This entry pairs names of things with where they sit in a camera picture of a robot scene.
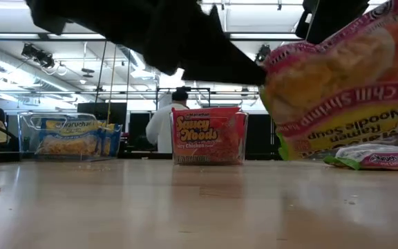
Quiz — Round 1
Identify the black hanging ceiling camera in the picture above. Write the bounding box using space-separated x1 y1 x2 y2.
254 44 272 66

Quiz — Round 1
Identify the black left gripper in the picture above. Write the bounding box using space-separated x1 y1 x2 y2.
140 0 267 86

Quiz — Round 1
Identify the black monitor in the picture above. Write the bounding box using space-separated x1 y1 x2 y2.
77 102 128 126

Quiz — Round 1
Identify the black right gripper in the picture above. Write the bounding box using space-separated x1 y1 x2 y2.
294 0 371 45

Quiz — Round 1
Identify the clear plastic bin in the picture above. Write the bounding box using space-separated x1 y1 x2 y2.
169 110 249 166
17 111 123 163

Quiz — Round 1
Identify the orange Saucy Noods ramen pack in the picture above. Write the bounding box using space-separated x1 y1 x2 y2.
235 111 249 153
171 106 242 165

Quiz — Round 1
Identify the black overhead rig bar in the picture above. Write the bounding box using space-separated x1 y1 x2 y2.
0 31 303 42

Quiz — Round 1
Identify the green pink shrimp ramen pack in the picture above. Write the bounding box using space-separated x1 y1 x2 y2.
258 0 398 162
323 143 398 171

